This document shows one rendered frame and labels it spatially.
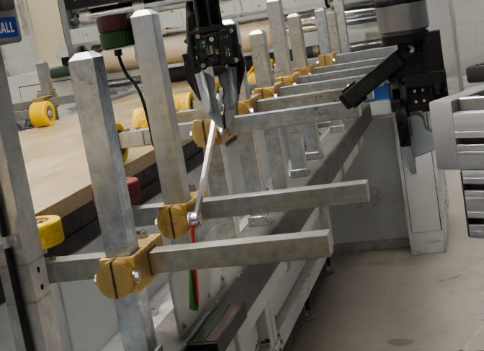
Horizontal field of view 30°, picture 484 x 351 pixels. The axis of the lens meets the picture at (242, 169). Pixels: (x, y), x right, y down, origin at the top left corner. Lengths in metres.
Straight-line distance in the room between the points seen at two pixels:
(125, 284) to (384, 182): 3.01
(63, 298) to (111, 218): 0.34
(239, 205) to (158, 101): 0.21
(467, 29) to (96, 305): 8.86
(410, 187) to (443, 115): 2.80
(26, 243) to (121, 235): 0.26
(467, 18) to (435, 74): 8.89
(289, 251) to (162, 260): 0.17
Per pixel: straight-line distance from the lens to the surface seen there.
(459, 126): 1.17
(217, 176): 1.66
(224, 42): 1.29
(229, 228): 1.68
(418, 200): 3.99
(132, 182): 1.49
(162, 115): 1.40
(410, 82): 1.35
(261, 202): 1.43
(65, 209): 1.49
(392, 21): 1.34
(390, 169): 4.09
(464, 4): 10.23
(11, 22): 0.95
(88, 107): 1.17
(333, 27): 3.35
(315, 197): 1.41
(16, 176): 0.94
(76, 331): 1.53
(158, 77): 1.40
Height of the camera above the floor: 1.14
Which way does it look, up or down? 9 degrees down
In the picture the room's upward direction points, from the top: 9 degrees counter-clockwise
